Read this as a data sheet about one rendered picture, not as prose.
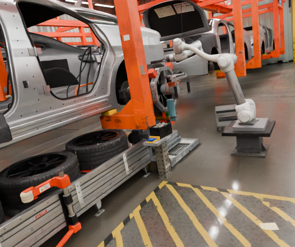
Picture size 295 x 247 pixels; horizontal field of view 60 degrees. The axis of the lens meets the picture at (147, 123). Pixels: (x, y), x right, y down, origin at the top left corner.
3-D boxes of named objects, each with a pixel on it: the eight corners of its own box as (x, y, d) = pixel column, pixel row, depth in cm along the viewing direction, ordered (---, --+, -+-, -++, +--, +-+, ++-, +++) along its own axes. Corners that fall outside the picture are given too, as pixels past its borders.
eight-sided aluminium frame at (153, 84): (175, 105, 343) (170, 64, 331) (179, 105, 339) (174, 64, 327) (154, 115, 300) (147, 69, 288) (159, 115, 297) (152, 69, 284)
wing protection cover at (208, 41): (206, 56, 612) (204, 34, 600) (219, 54, 595) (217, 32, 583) (195, 59, 556) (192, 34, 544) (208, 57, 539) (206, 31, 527)
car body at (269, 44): (242, 55, 1501) (240, 31, 1468) (277, 50, 1395) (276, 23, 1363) (214, 63, 1110) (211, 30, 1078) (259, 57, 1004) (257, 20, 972)
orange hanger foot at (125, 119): (110, 125, 318) (105, 98, 310) (145, 125, 288) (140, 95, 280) (101, 129, 305) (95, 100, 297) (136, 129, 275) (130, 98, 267)
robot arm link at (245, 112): (256, 116, 277) (254, 123, 259) (242, 120, 286) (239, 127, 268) (231, 50, 266) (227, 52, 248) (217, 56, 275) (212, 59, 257)
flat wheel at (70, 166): (58, 209, 186) (50, 180, 180) (-16, 212, 200) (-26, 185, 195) (93, 170, 248) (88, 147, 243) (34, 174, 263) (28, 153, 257)
